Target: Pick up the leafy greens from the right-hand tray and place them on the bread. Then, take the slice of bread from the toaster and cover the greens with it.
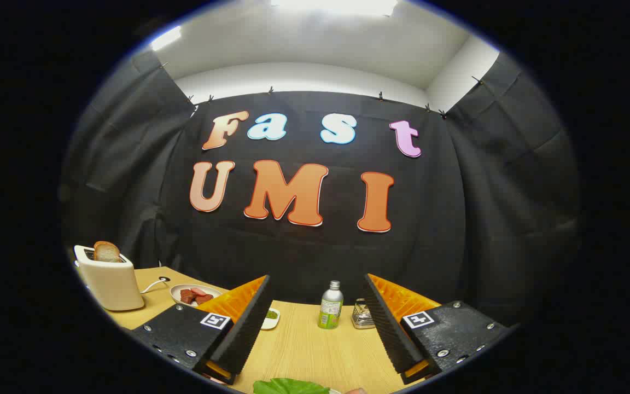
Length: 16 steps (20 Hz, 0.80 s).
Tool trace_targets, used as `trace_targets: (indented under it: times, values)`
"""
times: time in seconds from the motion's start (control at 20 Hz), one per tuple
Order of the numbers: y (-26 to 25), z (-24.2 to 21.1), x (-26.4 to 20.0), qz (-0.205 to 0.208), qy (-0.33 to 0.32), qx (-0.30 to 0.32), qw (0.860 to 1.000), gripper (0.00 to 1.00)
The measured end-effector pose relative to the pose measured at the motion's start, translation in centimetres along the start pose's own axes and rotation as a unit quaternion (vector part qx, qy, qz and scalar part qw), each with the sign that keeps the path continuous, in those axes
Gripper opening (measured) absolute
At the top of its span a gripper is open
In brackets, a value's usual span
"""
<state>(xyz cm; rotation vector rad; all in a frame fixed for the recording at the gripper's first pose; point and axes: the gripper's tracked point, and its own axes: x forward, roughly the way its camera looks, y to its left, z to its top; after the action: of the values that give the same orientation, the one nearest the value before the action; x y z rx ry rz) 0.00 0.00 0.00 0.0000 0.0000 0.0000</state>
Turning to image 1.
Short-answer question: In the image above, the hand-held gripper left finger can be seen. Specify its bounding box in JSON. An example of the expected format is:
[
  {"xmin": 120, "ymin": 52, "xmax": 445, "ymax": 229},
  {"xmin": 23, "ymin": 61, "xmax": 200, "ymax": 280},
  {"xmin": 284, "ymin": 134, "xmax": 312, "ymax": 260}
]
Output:
[{"xmin": 129, "ymin": 275, "xmax": 273, "ymax": 385}]

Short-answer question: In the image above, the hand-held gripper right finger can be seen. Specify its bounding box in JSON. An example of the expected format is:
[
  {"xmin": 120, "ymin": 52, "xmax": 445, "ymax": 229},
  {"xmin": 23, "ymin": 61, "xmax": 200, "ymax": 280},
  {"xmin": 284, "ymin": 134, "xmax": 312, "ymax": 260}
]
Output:
[{"xmin": 363, "ymin": 273, "xmax": 512, "ymax": 385}]

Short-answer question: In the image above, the green lettuce leaf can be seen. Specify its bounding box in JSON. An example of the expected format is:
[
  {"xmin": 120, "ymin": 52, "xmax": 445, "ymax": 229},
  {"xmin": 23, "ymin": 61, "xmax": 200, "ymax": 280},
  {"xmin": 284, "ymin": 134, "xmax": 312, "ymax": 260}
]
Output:
[{"xmin": 253, "ymin": 378, "xmax": 331, "ymax": 394}]

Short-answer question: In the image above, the toasted bread slice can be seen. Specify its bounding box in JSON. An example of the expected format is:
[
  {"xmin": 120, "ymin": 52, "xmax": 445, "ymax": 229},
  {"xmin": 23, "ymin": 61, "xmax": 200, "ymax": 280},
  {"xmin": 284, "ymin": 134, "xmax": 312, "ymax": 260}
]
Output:
[{"xmin": 94, "ymin": 241, "xmax": 122, "ymax": 263}]

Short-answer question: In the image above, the silver bottle with green label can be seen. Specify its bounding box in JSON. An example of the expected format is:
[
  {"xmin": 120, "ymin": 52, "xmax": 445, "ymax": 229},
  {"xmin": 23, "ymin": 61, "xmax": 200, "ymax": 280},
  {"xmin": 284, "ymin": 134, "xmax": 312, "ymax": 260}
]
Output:
[{"xmin": 318, "ymin": 280, "xmax": 344, "ymax": 329}]

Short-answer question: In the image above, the grey round plate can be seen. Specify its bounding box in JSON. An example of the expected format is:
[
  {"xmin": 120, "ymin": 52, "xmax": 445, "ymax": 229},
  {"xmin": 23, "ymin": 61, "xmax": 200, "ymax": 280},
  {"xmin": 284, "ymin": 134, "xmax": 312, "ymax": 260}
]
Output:
[{"xmin": 170, "ymin": 283, "xmax": 224, "ymax": 308}]

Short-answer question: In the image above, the black backdrop cloth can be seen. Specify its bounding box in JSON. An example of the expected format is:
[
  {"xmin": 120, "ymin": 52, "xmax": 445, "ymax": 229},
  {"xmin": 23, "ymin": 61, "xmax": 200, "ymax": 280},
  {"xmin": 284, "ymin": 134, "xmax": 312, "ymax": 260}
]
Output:
[{"xmin": 59, "ymin": 48, "xmax": 582, "ymax": 329}]

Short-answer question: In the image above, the white toaster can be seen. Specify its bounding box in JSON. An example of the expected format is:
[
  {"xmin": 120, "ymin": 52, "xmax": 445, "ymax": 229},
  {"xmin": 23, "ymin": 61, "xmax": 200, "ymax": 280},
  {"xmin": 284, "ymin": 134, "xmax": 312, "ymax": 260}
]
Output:
[{"xmin": 73, "ymin": 245, "xmax": 145, "ymax": 312}]

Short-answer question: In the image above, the ceiling light panel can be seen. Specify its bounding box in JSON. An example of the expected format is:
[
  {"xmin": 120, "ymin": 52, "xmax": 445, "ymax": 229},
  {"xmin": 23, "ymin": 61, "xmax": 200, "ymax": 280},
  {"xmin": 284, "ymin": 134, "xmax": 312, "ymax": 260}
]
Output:
[
  {"xmin": 271, "ymin": 0, "xmax": 398, "ymax": 17},
  {"xmin": 150, "ymin": 25, "xmax": 182, "ymax": 51}
]

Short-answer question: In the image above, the metal wire basket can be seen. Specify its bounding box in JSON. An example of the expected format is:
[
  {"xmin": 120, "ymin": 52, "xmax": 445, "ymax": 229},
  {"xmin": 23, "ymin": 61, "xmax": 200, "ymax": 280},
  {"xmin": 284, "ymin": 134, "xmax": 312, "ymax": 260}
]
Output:
[{"xmin": 351, "ymin": 299, "xmax": 376, "ymax": 329}]

